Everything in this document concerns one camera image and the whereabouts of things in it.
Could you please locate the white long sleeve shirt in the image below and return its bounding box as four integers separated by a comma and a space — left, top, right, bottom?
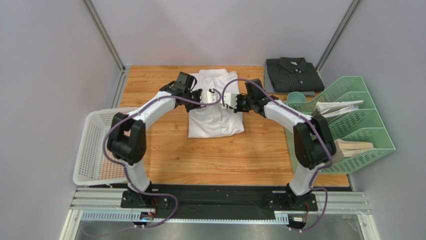
188, 69, 245, 139

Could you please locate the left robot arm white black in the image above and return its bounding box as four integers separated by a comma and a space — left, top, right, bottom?
102, 72, 202, 197

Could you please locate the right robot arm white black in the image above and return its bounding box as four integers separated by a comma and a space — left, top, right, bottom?
222, 79, 337, 199

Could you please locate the stack of white papers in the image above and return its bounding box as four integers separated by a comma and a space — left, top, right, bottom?
311, 100, 364, 119

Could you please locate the brown paper stack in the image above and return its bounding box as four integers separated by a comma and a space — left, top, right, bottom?
332, 139, 375, 162

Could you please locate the folded grey shirt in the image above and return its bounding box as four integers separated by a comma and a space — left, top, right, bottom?
263, 63, 316, 97

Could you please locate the green cup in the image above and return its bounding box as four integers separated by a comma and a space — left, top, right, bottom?
287, 91, 307, 104

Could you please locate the folded dark striped shirt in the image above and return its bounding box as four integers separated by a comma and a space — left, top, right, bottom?
266, 57, 325, 93

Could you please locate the green file organizer rack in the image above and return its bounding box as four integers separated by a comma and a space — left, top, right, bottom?
288, 76, 396, 174

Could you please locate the white plastic basket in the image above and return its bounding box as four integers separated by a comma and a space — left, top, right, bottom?
73, 107, 136, 186

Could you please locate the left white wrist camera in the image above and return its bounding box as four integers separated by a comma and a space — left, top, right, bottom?
200, 88, 220, 106

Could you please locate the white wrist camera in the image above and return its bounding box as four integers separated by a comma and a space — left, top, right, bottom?
222, 92, 238, 110
200, 88, 220, 106

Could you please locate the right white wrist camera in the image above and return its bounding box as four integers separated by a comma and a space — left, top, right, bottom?
222, 92, 238, 110

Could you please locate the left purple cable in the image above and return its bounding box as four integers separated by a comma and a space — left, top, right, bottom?
101, 87, 223, 231

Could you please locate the purple cable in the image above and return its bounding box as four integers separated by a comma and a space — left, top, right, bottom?
101, 87, 223, 231
220, 78, 335, 233

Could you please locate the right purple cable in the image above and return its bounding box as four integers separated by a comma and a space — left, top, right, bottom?
220, 78, 335, 233

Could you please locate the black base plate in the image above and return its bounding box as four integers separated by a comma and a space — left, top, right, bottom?
120, 183, 352, 221

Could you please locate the white slotted cable duct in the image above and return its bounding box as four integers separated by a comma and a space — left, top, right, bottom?
81, 209, 289, 225

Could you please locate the aluminium frame rail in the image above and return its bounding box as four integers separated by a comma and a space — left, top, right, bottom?
82, 0, 126, 73

